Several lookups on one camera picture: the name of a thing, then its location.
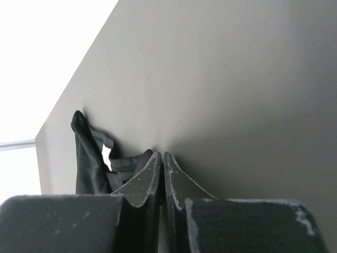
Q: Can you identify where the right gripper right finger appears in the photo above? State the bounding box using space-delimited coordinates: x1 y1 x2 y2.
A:
163 151 215 252

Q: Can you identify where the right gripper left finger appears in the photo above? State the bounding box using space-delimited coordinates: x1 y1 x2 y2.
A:
113 152 161 252

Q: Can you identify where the left aluminium frame post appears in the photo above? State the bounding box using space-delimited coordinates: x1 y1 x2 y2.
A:
0 140 36 151

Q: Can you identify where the black t-shirt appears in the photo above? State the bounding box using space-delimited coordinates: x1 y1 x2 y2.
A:
71 111 153 194

